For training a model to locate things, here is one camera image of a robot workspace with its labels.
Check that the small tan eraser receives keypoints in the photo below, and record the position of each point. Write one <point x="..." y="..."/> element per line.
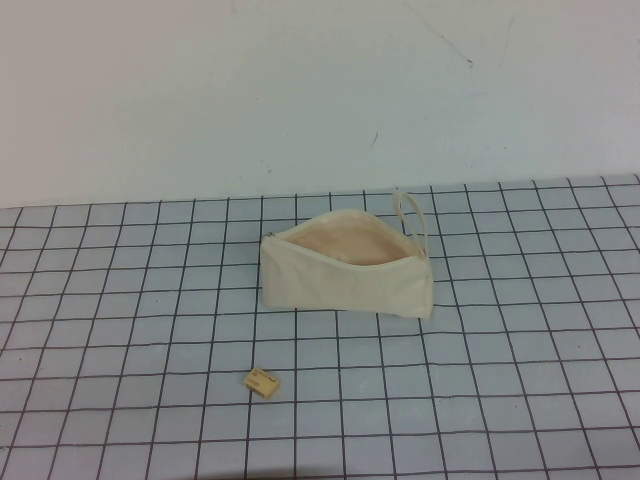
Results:
<point x="262" y="384"/>

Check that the cream fabric pencil case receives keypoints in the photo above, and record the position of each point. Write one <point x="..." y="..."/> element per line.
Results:
<point x="345" y="280"/>

